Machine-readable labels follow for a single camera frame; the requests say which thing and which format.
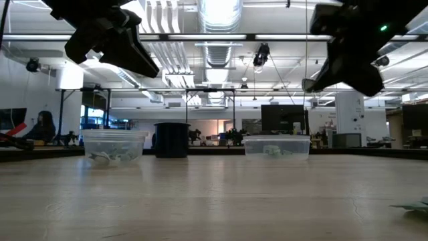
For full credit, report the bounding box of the large black monitor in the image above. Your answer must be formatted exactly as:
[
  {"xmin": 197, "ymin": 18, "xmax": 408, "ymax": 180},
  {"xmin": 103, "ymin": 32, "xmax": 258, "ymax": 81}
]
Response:
[{"xmin": 260, "ymin": 104, "xmax": 310, "ymax": 135}]

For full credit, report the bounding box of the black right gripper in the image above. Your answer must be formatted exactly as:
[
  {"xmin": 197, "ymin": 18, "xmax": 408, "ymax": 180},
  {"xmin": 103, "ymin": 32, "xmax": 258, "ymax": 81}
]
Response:
[{"xmin": 310, "ymin": 3, "xmax": 409, "ymax": 97}]

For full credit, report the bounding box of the grey box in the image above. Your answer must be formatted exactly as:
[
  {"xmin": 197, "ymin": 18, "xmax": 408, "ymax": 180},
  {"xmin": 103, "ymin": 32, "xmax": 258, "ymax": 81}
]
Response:
[{"xmin": 332, "ymin": 133, "xmax": 362, "ymax": 149}]

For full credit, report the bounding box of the black ceiling light rail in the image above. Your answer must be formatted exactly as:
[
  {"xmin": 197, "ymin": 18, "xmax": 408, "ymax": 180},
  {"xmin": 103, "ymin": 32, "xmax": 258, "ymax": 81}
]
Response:
[{"xmin": 0, "ymin": 32, "xmax": 428, "ymax": 42}]

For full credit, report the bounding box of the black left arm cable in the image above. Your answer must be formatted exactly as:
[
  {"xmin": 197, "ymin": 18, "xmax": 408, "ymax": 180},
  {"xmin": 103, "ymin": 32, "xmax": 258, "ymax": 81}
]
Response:
[{"xmin": 0, "ymin": 0, "xmax": 10, "ymax": 51}]

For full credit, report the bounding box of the small black background robot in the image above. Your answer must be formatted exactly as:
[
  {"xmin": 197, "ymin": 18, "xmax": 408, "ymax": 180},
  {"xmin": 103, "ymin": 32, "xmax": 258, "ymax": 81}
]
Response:
[{"xmin": 55, "ymin": 131, "xmax": 81, "ymax": 147}]

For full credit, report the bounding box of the hanging black ceiling camera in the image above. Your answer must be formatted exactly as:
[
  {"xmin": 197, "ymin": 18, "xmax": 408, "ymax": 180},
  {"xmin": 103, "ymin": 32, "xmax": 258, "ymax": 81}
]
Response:
[{"xmin": 252, "ymin": 42, "xmax": 271, "ymax": 68}]

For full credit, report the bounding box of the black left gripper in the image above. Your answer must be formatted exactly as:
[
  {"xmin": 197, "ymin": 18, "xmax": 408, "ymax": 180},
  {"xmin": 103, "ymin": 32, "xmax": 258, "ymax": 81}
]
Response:
[{"xmin": 49, "ymin": 8, "xmax": 160, "ymax": 78}]

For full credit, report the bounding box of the black mug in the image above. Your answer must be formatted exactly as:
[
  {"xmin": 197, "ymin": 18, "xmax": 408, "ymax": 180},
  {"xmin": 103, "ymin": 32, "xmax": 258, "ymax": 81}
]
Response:
[{"xmin": 153, "ymin": 122, "xmax": 191, "ymax": 159}]

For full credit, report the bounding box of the white pillar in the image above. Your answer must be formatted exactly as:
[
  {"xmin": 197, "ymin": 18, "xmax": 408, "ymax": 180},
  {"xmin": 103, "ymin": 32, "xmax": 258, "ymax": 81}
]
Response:
[{"xmin": 334, "ymin": 91, "xmax": 366, "ymax": 148}]

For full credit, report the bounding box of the shallow clear plastic container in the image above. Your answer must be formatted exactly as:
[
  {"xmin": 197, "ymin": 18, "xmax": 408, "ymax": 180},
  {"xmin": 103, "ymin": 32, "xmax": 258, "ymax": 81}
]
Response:
[{"xmin": 241, "ymin": 135, "xmax": 312, "ymax": 161}]

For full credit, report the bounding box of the narrow black frame stand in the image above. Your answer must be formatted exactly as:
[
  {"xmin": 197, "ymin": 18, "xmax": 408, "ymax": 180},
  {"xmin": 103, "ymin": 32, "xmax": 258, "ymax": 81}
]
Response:
[{"xmin": 185, "ymin": 88, "xmax": 236, "ymax": 135}]

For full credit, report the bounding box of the small black monitor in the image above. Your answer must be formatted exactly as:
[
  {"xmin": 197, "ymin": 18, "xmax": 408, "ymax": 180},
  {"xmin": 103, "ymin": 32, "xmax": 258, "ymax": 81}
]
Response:
[{"xmin": 0, "ymin": 107, "xmax": 28, "ymax": 131}]

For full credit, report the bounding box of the person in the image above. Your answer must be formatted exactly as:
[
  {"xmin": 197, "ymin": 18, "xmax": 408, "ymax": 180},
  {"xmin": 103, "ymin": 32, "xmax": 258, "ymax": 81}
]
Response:
[{"xmin": 22, "ymin": 110, "xmax": 57, "ymax": 143}]

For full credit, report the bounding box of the wide black frame stand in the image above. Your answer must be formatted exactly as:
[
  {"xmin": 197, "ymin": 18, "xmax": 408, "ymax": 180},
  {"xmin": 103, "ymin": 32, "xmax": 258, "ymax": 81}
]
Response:
[{"xmin": 58, "ymin": 87, "xmax": 112, "ymax": 145}]

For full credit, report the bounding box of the tall clear plastic container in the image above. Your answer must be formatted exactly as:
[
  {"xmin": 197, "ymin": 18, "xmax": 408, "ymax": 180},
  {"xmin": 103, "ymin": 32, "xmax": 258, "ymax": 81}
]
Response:
[{"xmin": 81, "ymin": 129, "xmax": 149, "ymax": 167}]

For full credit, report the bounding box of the silver ventilation duct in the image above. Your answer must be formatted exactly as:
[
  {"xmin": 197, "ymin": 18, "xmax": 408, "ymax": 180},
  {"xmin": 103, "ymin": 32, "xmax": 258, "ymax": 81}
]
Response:
[{"xmin": 197, "ymin": 0, "xmax": 244, "ymax": 68}]

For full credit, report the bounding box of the thin hanging cable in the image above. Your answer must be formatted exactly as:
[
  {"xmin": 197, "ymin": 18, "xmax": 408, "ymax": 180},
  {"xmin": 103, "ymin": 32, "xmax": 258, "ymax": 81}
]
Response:
[{"xmin": 303, "ymin": 0, "xmax": 309, "ymax": 106}]

